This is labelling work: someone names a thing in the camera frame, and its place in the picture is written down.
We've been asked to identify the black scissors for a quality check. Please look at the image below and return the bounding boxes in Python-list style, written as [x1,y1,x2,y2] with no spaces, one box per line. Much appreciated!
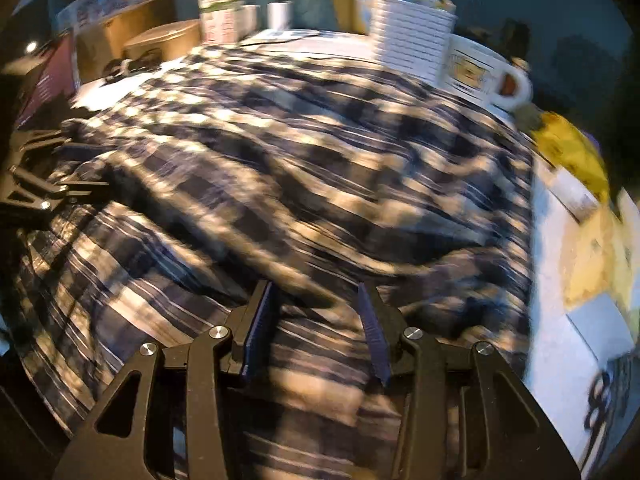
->
[580,353,634,476]

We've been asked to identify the green white milk carton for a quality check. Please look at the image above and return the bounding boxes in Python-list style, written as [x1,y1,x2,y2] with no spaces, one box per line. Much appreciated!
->
[198,0,244,46]

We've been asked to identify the beige lidded food container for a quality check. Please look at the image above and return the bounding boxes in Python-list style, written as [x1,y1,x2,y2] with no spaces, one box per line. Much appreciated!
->
[122,20,201,62]

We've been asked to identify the plaid pajama pants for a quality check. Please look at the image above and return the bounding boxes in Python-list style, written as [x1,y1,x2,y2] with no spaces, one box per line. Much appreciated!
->
[11,47,534,479]

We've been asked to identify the white power adapter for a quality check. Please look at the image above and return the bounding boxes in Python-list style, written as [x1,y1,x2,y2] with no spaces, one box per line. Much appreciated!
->
[267,1,293,30]

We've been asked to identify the white perforated plastic basket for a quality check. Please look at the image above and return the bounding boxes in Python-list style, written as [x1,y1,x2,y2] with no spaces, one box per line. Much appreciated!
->
[369,0,457,86]

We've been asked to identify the black coiled cable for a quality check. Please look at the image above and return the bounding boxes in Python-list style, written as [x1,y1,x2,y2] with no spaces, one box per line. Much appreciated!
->
[102,48,164,84]

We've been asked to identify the cardboard box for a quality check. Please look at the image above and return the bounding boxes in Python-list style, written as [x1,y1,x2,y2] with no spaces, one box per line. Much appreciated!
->
[75,0,176,84]

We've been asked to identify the white bear mug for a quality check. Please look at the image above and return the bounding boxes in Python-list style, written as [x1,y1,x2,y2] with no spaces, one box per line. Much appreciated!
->
[439,35,533,112]

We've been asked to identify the yellow duck snack bag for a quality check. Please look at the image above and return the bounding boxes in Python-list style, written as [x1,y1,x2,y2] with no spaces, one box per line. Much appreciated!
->
[532,112,610,203]

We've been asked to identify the white power strip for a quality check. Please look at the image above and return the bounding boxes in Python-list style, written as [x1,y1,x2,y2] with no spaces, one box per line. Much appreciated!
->
[240,29,320,47]

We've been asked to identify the white tube bottle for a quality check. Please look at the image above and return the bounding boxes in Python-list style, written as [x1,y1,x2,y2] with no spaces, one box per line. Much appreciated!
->
[549,167,599,222]

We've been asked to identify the tablet with red screen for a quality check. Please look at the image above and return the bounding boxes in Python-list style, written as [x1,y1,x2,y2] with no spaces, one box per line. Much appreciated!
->
[14,29,80,127]

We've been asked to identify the yellow tissue pack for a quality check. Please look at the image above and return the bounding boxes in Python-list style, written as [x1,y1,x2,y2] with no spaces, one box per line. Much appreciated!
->
[562,190,639,312]

